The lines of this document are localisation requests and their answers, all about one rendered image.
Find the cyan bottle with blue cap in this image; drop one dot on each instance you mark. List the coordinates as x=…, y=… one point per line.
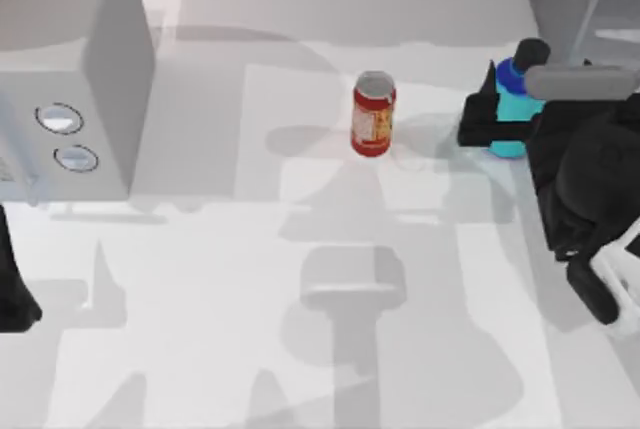
x=512, y=104

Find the pale grey rounded box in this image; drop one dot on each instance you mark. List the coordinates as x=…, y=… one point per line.
x=580, y=81

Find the red and white can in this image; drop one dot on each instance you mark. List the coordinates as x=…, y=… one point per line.
x=374, y=119

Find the small round microwave knob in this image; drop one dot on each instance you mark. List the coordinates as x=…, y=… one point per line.
x=76, y=157

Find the pale microwave oven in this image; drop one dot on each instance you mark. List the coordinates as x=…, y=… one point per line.
x=75, y=49

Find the large round microwave knob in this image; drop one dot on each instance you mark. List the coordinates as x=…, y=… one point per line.
x=59, y=118

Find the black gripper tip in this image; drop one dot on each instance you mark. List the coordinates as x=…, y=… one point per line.
x=15, y=279

